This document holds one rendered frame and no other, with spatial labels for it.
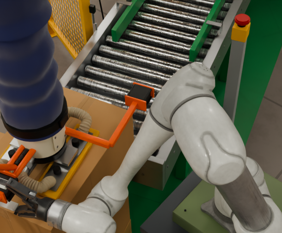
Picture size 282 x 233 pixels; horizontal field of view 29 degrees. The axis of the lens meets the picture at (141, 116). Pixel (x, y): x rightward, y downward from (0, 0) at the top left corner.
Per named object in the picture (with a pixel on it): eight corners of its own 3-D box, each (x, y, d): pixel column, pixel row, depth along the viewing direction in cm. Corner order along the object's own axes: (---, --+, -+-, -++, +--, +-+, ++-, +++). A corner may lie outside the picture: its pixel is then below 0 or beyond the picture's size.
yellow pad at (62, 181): (77, 126, 213) (76, 118, 209) (100, 133, 210) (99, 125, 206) (32, 193, 192) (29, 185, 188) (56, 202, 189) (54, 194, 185)
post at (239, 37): (218, 153, 320) (236, 18, 246) (229, 156, 319) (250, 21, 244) (214, 161, 316) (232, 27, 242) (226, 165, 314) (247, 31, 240)
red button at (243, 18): (236, 18, 246) (237, 11, 243) (251, 21, 244) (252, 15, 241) (231, 27, 242) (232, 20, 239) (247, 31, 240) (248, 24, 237)
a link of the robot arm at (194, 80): (140, 98, 144) (157, 134, 135) (176, 46, 135) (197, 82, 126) (177, 107, 152) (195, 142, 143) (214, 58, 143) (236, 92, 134)
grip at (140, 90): (134, 90, 210) (133, 81, 206) (154, 96, 208) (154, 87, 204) (125, 105, 205) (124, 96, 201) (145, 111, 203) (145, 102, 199)
